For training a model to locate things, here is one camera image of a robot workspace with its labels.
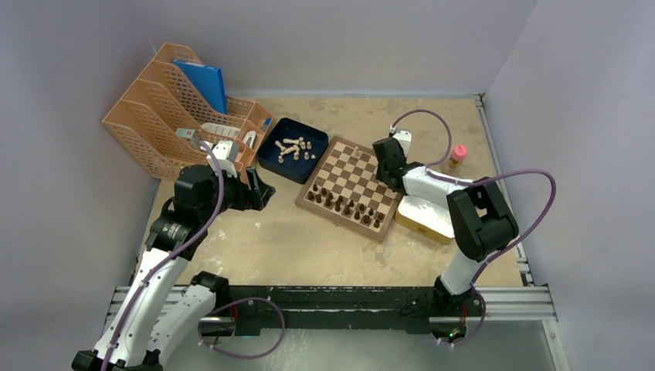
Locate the peach plastic file organizer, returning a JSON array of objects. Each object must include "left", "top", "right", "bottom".
[{"left": 103, "top": 43, "right": 273, "bottom": 180}]

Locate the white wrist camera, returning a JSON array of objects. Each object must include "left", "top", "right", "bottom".
[
  {"left": 206, "top": 140, "right": 239, "bottom": 178},
  {"left": 391, "top": 129, "right": 412, "bottom": 157}
]

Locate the white paper pack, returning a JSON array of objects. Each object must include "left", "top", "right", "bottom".
[{"left": 201, "top": 122, "right": 240, "bottom": 138}]

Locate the grey box red label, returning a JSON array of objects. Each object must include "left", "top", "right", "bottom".
[{"left": 175, "top": 128, "right": 202, "bottom": 150}]

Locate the white stapler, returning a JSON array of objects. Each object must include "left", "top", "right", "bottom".
[{"left": 242, "top": 130, "right": 257, "bottom": 149}]

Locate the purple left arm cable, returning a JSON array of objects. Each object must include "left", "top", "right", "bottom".
[{"left": 100, "top": 141, "right": 226, "bottom": 371}]

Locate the dark blue tray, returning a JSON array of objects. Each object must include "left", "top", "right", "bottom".
[{"left": 256, "top": 117, "right": 329, "bottom": 184}]

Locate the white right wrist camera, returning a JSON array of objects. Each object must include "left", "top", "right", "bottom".
[{"left": 391, "top": 129, "right": 412, "bottom": 157}]

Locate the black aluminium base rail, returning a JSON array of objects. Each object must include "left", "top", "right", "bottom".
[{"left": 122, "top": 285, "right": 556, "bottom": 338}]

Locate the wooden chess board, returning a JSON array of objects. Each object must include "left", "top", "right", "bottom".
[{"left": 295, "top": 136, "right": 402, "bottom": 243}]

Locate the gold metal tin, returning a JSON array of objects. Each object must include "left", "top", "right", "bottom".
[{"left": 395, "top": 196, "right": 455, "bottom": 245}]

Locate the blue folder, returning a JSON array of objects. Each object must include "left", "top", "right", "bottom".
[{"left": 171, "top": 59, "right": 227, "bottom": 114}]

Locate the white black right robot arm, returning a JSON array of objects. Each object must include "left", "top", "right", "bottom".
[{"left": 373, "top": 137, "right": 519, "bottom": 315}]

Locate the pink capped small bottle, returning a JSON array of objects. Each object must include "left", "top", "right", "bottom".
[{"left": 446, "top": 145, "right": 468, "bottom": 172}]

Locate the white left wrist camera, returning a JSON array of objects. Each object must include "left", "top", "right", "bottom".
[{"left": 206, "top": 140, "right": 239, "bottom": 178}]

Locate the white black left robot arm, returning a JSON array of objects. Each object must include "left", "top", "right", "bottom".
[{"left": 72, "top": 165, "right": 275, "bottom": 370}]

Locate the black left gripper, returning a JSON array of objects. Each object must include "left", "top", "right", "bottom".
[{"left": 199, "top": 164, "right": 273, "bottom": 222}]

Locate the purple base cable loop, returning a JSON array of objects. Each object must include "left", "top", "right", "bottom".
[{"left": 197, "top": 296, "right": 286, "bottom": 360}]

